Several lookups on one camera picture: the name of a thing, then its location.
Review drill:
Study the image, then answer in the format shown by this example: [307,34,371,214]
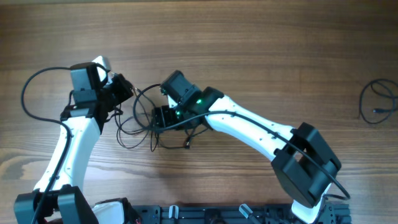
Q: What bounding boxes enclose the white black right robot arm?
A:
[152,70,341,223]

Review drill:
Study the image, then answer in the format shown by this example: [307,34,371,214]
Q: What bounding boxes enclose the black USB cable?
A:
[358,78,398,125]

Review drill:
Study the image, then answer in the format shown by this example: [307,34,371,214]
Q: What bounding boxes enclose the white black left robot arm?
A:
[14,61,139,223]

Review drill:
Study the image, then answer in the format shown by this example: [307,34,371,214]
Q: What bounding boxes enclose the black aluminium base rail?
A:
[127,202,353,224]

